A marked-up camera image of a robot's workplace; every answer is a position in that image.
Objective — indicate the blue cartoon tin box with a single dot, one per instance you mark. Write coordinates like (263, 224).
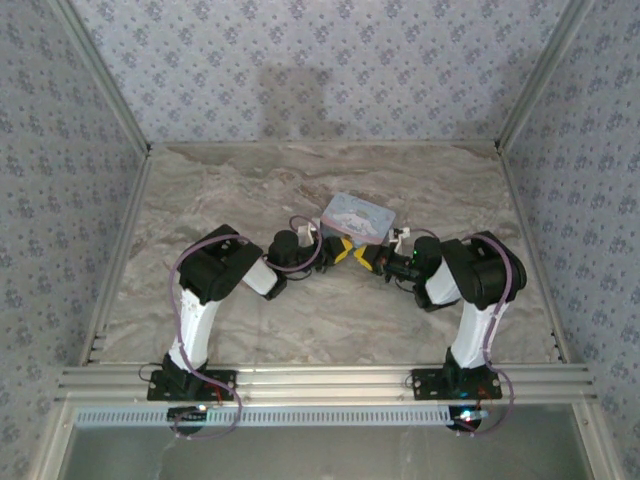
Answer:
(357, 215)

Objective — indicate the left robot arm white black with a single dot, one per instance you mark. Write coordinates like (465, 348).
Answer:
(195, 330)

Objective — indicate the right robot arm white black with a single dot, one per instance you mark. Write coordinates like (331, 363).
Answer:
(480, 330)

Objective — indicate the long aluminium frame rail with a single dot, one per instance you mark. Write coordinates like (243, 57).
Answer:
(325, 382)

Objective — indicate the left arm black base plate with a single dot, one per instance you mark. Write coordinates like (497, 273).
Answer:
(225, 382)

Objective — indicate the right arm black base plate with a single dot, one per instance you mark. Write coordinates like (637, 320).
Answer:
(425, 385)

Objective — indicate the steel sheet panel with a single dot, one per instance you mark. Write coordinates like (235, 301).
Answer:
(325, 455)

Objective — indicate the aluminium table side rail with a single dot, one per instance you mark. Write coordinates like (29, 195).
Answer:
(119, 260)
(523, 225)

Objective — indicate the aluminium corner post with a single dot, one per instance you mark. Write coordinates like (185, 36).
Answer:
(542, 75)
(104, 75)

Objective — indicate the black controller board with LED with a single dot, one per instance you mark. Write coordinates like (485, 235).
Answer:
(187, 417)
(467, 417)

